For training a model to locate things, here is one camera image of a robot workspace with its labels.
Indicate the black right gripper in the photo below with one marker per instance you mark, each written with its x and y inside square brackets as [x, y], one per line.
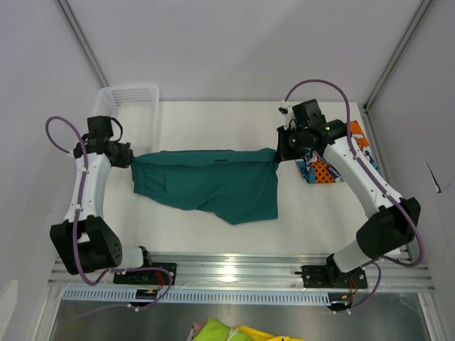
[284, 152]

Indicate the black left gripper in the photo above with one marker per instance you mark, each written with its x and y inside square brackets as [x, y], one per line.
[126, 153]

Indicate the colourful patterned shorts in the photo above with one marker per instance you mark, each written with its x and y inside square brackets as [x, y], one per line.
[314, 169]

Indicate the green shorts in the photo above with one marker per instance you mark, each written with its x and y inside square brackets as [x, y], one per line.
[237, 186]

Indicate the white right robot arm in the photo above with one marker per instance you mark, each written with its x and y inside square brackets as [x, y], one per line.
[391, 218]

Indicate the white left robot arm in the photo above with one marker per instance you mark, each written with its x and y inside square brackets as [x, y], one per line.
[83, 240]

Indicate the white plastic basket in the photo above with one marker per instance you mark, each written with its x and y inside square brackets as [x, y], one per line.
[136, 107]

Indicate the yellow cloth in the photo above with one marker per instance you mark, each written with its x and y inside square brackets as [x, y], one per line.
[242, 332]

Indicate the lime green cloth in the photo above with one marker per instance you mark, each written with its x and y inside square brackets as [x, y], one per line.
[211, 329]

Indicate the aluminium frame post right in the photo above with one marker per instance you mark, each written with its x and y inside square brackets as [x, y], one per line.
[403, 44]

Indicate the aluminium frame post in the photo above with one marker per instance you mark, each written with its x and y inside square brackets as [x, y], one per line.
[403, 44]
[82, 42]

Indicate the aluminium frame post left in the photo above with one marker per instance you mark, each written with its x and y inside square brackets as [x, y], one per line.
[82, 42]

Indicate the aluminium mounting rail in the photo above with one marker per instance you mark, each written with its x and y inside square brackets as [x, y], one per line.
[249, 272]

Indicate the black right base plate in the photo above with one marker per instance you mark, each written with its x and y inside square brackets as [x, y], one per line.
[323, 276]

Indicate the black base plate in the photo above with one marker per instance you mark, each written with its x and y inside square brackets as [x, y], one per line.
[164, 277]
[323, 276]

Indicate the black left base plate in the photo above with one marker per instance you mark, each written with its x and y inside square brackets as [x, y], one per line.
[164, 277]

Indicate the white slotted cable duct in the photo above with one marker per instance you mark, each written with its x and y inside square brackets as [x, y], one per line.
[199, 296]

